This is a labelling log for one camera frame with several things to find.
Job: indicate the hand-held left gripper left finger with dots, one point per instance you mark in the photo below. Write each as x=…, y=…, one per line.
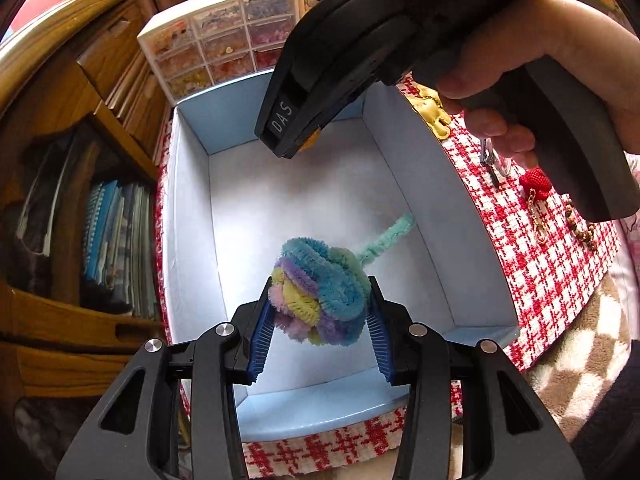
x=262, y=340

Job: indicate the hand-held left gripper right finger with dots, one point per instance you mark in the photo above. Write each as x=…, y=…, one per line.
x=380, y=345

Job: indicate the pastel pipe-cleaner flower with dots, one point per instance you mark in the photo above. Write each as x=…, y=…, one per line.
x=320, y=280

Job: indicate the light blue cardboard box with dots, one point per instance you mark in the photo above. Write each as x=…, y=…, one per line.
x=310, y=195

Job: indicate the silver rhinestone hair clip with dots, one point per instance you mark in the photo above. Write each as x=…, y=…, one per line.
x=491, y=162

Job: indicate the person's right hand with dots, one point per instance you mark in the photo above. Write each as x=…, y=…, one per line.
x=525, y=30

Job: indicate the white bead drawer organizer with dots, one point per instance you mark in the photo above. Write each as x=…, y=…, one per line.
x=220, y=55

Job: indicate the red white houndstooth cloth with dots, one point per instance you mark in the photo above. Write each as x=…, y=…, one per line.
x=525, y=280

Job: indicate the row of books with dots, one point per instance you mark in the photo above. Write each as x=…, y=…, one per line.
x=110, y=240

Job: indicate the brown checkered blanket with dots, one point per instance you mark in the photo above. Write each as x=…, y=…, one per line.
x=590, y=350

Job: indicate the dark cloth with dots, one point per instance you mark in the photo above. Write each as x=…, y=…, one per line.
x=610, y=420

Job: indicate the wooden bookshelf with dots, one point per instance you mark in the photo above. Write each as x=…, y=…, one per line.
x=65, y=85

